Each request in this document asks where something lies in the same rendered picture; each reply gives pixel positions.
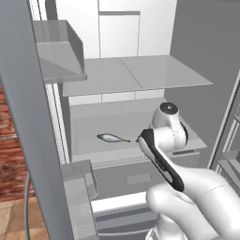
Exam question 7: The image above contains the grey blue fish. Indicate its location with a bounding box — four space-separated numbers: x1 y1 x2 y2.
96 132 132 144

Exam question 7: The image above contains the glass fridge shelf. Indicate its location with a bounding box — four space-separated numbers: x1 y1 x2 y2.
62 54 214 98
68 97 208 164

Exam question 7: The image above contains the grey fridge crisper drawer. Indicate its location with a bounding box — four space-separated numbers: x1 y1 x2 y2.
92 151 202 201

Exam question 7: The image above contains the grey door bin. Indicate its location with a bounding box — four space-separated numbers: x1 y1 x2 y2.
60 159 99 240
32 19 88 85
217 149 240 189

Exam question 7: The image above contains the grey fridge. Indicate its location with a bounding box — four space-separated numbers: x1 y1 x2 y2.
29 0 240 240

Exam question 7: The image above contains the grey freezer drawer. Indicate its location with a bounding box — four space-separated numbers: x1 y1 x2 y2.
90 190 161 240

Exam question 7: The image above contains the grey fridge door with handle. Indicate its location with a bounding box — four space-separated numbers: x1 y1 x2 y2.
0 0 99 240

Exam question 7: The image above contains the curved grey door handle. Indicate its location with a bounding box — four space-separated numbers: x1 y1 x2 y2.
23 170 33 240

